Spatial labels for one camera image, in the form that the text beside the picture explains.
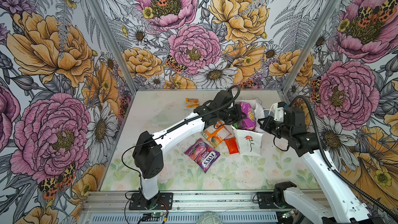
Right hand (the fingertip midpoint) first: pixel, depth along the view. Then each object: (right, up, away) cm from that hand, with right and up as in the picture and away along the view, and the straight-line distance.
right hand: (257, 125), depth 74 cm
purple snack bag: (-4, +1, -1) cm, 4 cm away
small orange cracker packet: (-34, +11, +38) cm, 52 cm away
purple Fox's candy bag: (-25, -18, +11) cm, 33 cm away
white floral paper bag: (-2, -8, +3) cm, 9 cm away
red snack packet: (-8, -14, +17) cm, 24 cm away
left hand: (-5, +3, 0) cm, 6 cm away
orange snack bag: (-18, -8, +20) cm, 28 cm away
